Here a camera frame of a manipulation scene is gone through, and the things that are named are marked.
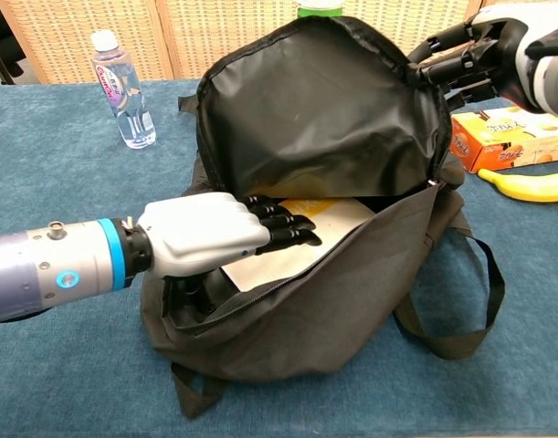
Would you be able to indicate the black tripod stand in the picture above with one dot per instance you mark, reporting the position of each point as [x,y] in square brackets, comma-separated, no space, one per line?
[0,64]

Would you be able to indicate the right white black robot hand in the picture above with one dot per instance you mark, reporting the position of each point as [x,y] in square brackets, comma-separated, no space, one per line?
[507,55]

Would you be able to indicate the orange biscuit box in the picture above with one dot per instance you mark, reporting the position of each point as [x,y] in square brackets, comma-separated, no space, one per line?
[511,146]

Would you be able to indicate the blue table cloth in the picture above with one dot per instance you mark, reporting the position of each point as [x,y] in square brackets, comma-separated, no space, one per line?
[64,374]

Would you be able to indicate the clear pink-label water bottle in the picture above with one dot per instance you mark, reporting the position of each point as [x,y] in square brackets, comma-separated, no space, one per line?
[128,100]

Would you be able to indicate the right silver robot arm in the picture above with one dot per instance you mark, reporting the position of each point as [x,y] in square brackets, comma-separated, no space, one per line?
[557,82]

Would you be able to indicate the green Pringles can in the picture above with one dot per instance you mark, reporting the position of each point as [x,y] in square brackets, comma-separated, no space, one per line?
[319,7]

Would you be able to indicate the wicker folding screen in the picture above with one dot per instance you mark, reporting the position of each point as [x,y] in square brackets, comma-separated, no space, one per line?
[192,36]

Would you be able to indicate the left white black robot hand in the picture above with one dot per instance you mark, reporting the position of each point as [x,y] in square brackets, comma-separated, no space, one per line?
[201,228]

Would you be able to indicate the black fabric backpack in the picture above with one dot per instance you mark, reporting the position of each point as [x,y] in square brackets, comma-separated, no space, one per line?
[315,118]

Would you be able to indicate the yellow banana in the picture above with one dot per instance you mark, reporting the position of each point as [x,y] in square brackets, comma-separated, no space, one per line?
[529,189]

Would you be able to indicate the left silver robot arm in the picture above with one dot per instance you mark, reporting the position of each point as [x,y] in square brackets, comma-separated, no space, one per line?
[41,269]

